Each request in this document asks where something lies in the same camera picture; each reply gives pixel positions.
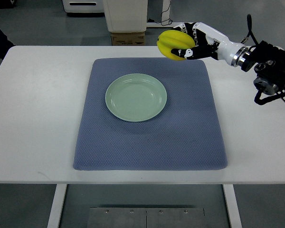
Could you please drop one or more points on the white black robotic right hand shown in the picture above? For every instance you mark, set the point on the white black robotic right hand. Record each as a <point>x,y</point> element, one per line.
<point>210,43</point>

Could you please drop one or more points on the yellow starfruit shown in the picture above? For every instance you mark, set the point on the yellow starfruit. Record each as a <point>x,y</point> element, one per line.
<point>174,39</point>

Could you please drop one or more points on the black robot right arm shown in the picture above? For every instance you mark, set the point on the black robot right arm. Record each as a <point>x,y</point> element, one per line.
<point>268,63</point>

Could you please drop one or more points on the light green plate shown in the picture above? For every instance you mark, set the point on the light green plate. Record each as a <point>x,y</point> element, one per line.
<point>136,97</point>

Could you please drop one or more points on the white table leg base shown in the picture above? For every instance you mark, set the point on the white table leg base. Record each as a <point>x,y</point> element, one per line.
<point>165,19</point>

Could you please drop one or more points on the cardboard box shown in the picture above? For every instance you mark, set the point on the cardboard box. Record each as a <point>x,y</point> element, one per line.
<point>128,39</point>

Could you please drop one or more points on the white bin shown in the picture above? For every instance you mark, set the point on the white bin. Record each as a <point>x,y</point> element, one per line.
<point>126,16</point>

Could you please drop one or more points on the blue textured mat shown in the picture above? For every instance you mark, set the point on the blue textured mat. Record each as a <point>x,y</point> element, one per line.
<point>184,136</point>

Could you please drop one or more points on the white cabinet with dark slot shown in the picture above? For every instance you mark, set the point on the white cabinet with dark slot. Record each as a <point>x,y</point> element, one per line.
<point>83,6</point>

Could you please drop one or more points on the white right table leg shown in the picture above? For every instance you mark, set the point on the white right table leg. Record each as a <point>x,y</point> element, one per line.
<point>232,206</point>

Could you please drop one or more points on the white table leg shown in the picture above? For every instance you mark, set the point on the white table leg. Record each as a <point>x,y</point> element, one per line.
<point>232,206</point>
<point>57,206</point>

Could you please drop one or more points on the white left table leg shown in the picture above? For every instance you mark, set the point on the white left table leg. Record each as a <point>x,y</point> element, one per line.
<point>57,206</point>

